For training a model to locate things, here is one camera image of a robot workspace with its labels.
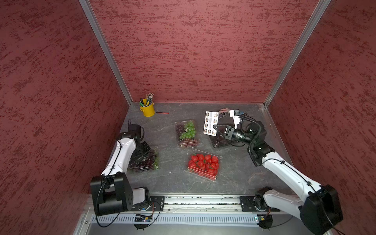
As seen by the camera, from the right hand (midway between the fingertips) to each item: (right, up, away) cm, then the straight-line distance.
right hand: (212, 130), depth 70 cm
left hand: (-36, -17, +11) cm, 42 cm away
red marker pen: (-35, +10, +44) cm, 57 cm away
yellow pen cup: (-43, +11, +38) cm, 59 cm away
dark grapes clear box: (-35, -19, +11) cm, 42 cm away
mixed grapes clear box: (-14, -5, +24) cm, 28 cm away
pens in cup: (-42, +19, +33) cm, 57 cm away
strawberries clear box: (-3, -22, +14) cm, 26 cm away
